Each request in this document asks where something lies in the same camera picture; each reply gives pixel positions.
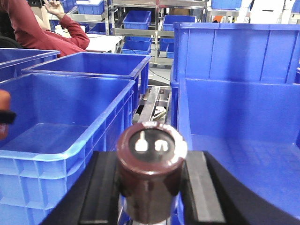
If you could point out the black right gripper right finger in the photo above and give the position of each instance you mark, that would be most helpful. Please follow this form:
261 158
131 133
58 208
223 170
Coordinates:
212 196

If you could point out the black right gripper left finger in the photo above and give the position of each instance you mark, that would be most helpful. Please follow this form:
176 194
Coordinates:
94 198

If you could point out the metal roller shelf rail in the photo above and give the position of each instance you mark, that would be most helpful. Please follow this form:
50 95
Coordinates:
154 105

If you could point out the person in red sweater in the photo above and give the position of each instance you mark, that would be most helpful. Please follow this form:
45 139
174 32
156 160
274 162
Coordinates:
18 22

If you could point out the blue bin behind target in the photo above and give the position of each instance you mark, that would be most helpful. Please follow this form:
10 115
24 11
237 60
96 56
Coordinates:
111 65

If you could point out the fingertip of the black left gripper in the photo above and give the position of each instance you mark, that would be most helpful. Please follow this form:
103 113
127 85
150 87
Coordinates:
7 117

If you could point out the blue bin right side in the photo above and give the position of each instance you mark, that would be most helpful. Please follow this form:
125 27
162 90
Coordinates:
251 134

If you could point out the orange cylindrical capacitor 4680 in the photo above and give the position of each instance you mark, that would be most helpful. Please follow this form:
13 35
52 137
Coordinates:
5 102

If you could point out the brown cylindrical capacitor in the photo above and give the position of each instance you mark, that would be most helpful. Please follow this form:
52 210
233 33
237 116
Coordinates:
150 158

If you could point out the tall blue bin back right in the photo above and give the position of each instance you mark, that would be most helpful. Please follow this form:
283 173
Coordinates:
260 53

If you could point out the blue bin far left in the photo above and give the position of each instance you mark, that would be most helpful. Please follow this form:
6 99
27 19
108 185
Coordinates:
13 60

